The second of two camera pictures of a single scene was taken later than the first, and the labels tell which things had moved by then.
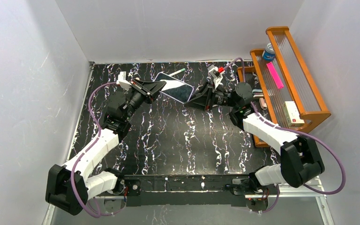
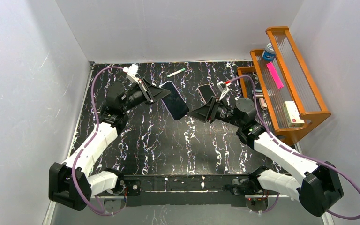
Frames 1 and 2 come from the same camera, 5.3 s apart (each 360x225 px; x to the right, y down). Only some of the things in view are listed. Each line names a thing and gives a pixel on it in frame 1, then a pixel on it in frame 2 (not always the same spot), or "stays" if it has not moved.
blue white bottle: x=269 y=53 stays
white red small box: x=292 y=115 stays
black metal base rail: x=185 y=191 stays
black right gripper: x=209 y=98 to x=213 y=108
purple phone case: x=175 y=87 to x=174 y=101
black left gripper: x=143 y=92 stays
